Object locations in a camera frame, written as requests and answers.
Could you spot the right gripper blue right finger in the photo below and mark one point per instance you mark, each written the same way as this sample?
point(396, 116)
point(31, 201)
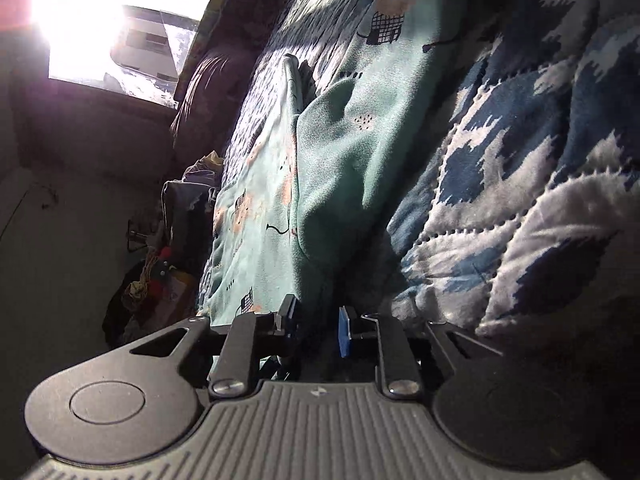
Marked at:
point(381, 340)

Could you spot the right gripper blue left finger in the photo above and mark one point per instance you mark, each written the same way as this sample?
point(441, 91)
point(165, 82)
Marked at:
point(253, 347)

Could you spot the teal printed fleece garment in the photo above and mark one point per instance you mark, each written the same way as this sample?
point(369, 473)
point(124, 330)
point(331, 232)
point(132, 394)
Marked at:
point(321, 171)

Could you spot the dark bag with clothes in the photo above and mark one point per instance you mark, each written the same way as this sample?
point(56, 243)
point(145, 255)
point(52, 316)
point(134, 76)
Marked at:
point(187, 207)

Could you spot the clutter pile beside bed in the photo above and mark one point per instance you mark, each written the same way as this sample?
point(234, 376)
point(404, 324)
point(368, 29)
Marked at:
point(159, 290)

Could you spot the blue white patterned quilt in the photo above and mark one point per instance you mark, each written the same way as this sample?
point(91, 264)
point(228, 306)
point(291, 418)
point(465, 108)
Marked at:
point(517, 214)

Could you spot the purple folded duvet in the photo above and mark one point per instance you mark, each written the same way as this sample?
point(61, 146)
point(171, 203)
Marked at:
point(211, 104)

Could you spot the colourful alphabet foam mat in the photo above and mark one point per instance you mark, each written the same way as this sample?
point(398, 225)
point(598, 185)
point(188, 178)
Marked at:
point(198, 47)

